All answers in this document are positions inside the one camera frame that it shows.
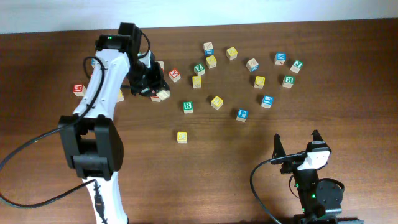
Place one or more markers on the yellow block left pair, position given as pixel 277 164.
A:
pixel 120 97

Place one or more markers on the yellow block right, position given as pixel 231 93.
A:
pixel 259 82

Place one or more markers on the red-edged plain wooden block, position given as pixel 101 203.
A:
pixel 161 63

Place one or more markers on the green R wooden block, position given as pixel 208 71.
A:
pixel 188 107

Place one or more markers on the blue-edged top wooden block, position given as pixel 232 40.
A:
pixel 208 48

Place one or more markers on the blue P wooden block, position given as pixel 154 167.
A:
pixel 242 115

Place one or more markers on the green R block right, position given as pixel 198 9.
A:
pixel 288 81

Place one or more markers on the red A wooden block centre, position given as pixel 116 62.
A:
pixel 174 75

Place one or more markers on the plain blue-edged wooden block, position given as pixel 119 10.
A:
pixel 252 65

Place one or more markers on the green J wooden block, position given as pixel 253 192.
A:
pixel 296 66

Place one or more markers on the red M wooden block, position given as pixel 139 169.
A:
pixel 79 90

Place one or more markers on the yellow block centre tilted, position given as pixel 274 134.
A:
pixel 217 102

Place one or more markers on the yellow block upper centre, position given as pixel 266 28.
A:
pixel 211 61

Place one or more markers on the yellow block top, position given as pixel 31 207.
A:
pixel 231 53

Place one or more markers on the red O wooden block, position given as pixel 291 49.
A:
pixel 155 98

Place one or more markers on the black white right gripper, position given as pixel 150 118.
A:
pixel 296 158

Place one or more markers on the yellow C wooden block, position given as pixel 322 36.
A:
pixel 182 137

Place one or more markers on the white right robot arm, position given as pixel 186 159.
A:
pixel 320 198

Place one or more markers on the blue X wooden block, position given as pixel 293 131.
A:
pixel 280 58

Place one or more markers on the blue S wooden block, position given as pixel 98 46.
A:
pixel 267 101

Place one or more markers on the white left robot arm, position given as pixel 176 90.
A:
pixel 91 143

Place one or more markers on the green V wooden block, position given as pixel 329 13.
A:
pixel 163 94

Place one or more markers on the green Z wooden block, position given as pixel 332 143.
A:
pixel 199 69

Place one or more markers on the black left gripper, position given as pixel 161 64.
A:
pixel 152 78

